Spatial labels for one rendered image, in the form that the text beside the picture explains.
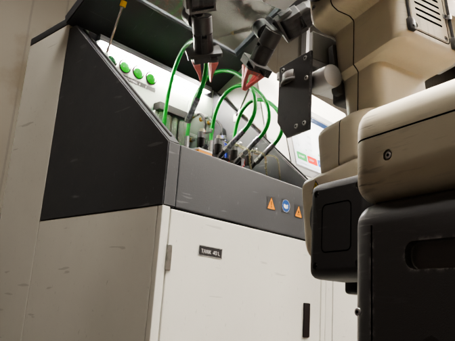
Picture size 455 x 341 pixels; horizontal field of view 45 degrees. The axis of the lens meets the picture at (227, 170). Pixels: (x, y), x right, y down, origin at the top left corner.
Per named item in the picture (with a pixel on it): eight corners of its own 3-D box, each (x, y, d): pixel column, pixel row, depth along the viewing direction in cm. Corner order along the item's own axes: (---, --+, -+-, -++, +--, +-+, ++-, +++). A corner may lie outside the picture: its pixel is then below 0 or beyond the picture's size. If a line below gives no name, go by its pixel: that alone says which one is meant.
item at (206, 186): (175, 207, 132) (181, 144, 136) (163, 209, 135) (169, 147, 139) (319, 243, 175) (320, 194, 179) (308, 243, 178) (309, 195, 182)
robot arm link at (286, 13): (291, 9, 158) (304, 32, 163) (279, -2, 168) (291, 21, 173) (256, 32, 159) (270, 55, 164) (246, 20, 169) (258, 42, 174)
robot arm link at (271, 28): (270, 27, 158) (286, 34, 161) (263, 19, 164) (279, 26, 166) (259, 48, 161) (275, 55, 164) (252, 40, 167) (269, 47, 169)
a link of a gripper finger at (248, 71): (246, 86, 176) (260, 60, 172) (254, 96, 170) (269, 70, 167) (229, 80, 172) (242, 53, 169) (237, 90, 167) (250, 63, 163)
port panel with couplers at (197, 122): (187, 174, 206) (194, 98, 214) (181, 176, 209) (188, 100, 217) (212, 182, 215) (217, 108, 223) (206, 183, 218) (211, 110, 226)
